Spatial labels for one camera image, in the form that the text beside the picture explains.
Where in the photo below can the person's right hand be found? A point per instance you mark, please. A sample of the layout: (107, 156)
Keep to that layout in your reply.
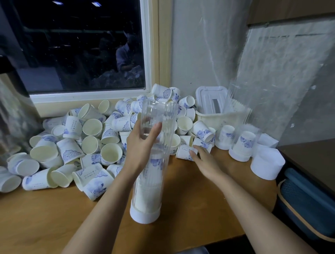
(207, 165)

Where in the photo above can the stainless steel water dispenser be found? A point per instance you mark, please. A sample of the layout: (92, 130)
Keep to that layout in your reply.
(18, 110)

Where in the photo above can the cup tube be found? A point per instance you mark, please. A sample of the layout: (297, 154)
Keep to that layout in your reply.
(157, 112)

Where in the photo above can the brown wooden wall cabinet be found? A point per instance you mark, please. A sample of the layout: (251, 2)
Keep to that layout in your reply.
(290, 9)

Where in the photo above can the pile of paper cups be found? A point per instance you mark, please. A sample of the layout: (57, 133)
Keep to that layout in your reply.
(68, 146)

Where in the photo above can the person's blue jeans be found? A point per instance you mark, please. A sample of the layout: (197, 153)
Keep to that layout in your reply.
(193, 250)

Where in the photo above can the person's right forearm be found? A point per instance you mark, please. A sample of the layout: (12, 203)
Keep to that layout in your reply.
(261, 220)

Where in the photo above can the person's left forearm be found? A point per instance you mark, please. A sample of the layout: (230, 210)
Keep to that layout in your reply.
(102, 220)

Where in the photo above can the clear plastic bag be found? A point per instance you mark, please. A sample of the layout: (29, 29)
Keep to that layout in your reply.
(282, 73)

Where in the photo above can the white framed window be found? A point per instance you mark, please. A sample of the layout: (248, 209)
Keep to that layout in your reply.
(78, 42)

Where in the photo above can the translucent plastic box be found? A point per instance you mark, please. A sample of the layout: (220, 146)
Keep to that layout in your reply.
(225, 118)

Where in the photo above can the blue bin with tan rim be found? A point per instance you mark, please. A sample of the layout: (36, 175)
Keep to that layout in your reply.
(309, 201)

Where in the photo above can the dark wooden side counter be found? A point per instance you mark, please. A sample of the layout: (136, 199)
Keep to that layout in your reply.
(311, 157)

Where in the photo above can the single blue-printed paper cup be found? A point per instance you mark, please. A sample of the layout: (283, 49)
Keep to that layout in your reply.
(184, 152)

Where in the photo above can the person's left hand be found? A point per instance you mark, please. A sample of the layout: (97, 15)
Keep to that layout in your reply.
(138, 152)

